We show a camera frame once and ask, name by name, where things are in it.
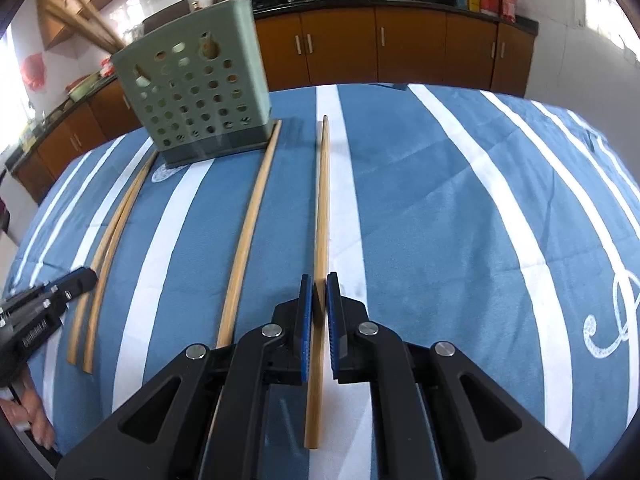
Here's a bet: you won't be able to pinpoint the right window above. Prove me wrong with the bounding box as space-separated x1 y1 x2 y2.
585 0 639 63

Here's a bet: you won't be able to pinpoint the person's left hand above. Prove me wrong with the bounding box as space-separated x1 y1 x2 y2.
1 367 55 450

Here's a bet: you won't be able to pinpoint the black countertop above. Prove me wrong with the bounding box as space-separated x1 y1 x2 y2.
124 0 506 109

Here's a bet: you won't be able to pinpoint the green perforated utensil holder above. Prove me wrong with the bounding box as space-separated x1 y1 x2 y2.
111 0 274 168

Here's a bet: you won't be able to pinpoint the dark cutting board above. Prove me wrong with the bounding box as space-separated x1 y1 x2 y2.
142 0 194 36

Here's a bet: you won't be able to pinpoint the lower wooden cabinets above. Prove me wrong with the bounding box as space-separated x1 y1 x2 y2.
8 6 539 203

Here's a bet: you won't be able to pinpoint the green plastic basin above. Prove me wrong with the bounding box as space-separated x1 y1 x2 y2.
66 72 102 102

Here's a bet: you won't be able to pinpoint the red plastic bag on wall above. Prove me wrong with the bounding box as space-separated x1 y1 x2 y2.
21 52 47 92

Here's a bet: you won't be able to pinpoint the blue white striped tablecloth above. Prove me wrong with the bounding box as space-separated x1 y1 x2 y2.
6 84 639 474

